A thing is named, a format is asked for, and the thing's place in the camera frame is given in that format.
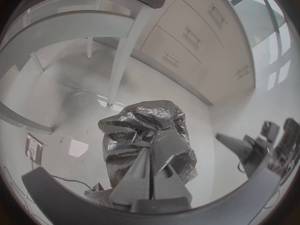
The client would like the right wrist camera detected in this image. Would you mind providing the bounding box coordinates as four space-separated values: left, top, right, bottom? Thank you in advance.
261 120 281 143

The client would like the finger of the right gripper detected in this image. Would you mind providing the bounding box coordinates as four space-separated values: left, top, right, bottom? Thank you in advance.
215 133 253 165

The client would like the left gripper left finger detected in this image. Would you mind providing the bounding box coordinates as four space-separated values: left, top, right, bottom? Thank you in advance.
110 147 151 205

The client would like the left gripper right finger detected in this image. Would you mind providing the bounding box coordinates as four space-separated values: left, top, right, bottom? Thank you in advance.
151 163 193 203

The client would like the black plastic bag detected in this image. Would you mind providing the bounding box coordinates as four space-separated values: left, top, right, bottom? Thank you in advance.
84 99 198 208

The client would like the black cable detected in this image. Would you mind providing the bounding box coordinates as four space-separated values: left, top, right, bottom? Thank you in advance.
51 174 93 190

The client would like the white cable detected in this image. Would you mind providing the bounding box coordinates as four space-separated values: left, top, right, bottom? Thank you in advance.
27 149 40 171

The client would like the window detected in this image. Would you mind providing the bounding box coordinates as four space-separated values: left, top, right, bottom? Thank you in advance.
215 0 294 56

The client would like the grey padded white-framed chair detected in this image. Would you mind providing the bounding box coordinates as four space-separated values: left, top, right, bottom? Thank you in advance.
0 0 167 135

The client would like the beige cabinet with drawers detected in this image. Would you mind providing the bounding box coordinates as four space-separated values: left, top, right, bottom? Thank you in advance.
92 0 256 106

